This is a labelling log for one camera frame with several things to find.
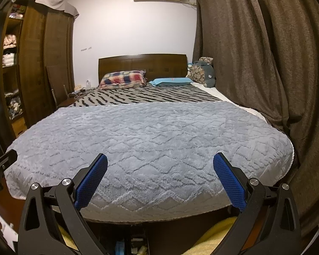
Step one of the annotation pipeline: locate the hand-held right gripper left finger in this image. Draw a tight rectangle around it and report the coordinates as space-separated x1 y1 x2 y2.
17 153 108 255

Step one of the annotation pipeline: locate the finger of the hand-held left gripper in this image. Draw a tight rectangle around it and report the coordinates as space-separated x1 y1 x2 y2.
0 149 18 176

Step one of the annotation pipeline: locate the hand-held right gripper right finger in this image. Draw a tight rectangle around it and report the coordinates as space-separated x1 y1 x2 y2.
213 152 301 255

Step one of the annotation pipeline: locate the grey fluffy blanket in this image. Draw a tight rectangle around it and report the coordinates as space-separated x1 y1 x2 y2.
4 101 294 222

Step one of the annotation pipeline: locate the white bed sheet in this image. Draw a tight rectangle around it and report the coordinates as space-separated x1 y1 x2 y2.
191 84 269 123

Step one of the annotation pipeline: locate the dark wooden nightstand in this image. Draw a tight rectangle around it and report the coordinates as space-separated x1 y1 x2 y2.
57 86 96 108

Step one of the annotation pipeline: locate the stack of folded clothes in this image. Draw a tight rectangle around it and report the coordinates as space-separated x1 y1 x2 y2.
2 33 19 67

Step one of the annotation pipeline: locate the brown wooden wardrobe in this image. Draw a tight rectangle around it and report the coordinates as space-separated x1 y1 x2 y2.
0 0 76 139

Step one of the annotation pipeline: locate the black and grey striped blanket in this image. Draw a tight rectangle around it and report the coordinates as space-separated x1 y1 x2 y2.
66 84 229 108

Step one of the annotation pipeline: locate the red and blue plaid pillow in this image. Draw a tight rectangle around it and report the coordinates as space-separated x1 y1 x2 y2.
98 70 147 89

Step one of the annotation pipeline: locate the grey plush toy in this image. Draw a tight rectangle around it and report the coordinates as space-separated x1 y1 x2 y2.
193 57 217 88

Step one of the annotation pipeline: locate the brown patterned cushion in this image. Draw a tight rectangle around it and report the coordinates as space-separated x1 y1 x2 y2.
187 64 206 84

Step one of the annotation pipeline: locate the brown curtain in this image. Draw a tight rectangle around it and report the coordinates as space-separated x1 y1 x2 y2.
193 0 319 245

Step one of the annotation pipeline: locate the brown wooden headboard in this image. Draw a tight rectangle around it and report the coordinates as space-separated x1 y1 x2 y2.
98 54 189 84

